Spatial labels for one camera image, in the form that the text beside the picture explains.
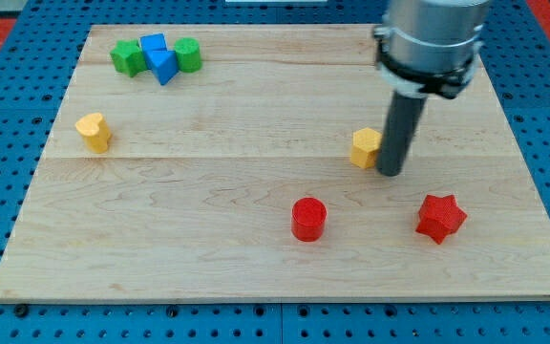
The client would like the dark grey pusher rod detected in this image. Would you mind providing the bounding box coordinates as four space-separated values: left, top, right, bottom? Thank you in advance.
376 92 427 177

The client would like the yellow hexagon block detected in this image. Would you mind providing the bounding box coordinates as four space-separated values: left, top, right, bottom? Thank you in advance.
349 127 382 169

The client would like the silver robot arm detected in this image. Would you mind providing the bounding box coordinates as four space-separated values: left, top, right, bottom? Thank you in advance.
373 0 491 177

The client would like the red star block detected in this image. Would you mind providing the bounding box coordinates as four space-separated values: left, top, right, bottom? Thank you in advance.
415 195 468 245

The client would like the red cylinder block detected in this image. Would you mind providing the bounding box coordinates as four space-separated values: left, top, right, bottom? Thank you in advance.
291 197 328 242

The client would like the light wooden board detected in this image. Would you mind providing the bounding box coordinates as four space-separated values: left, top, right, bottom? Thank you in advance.
0 25 550 304

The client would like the green cylinder block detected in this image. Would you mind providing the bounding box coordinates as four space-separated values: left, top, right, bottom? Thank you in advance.
174 37 202 73

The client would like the blue triangle block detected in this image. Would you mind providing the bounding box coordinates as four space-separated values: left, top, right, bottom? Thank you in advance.
145 51 179 86

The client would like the blue cube block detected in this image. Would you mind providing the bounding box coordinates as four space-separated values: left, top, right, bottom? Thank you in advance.
139 32 167 54

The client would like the green star block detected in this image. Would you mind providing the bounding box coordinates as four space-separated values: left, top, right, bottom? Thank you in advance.
110 39 148 77

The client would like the yellow heart block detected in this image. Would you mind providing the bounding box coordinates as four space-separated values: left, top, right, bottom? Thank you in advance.
74 113 112 154

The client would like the black cable clamp ring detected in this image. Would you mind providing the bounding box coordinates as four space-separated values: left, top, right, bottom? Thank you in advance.
372 26 482 100

